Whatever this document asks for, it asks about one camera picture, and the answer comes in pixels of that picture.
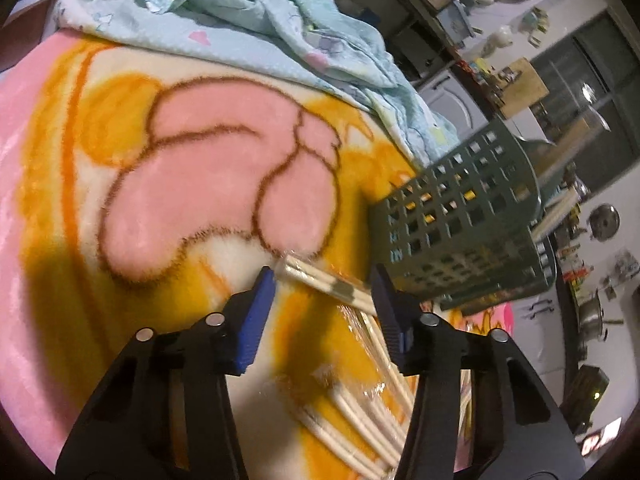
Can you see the white kitchen cabinets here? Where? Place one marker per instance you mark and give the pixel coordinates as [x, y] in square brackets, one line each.
[450, 100]

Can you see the green plastic utensil basket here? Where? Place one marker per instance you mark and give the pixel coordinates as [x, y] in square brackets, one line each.
[450, 220]

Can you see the wooden chopstick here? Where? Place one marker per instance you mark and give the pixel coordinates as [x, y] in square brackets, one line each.
[549, 226]
[556, 211]

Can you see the white hanging kettle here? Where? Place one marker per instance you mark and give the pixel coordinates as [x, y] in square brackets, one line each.
[500, 37]

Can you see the dark framed window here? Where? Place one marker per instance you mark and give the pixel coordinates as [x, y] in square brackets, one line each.
[575, 75]

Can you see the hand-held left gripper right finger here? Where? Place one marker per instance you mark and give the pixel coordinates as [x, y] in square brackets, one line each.
[387, 315]

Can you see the wooden cutting board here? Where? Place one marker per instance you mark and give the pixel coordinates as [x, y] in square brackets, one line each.
[520, 90]

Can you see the pink and orange printed blanket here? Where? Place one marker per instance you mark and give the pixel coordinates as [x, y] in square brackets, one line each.
[150, 185]

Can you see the steel pot lid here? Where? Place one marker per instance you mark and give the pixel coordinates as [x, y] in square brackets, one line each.
[603, 221]

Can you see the steel cooking pot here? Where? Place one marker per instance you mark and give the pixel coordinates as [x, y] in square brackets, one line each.
[592, 312]

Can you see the pile of chopsticks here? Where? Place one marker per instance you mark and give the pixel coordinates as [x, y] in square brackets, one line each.
[360, 420]

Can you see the light blue printed cloth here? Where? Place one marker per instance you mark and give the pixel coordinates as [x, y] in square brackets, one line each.
[280, 25]

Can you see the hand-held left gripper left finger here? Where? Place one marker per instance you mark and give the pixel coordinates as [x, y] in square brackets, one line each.
[257, 310]

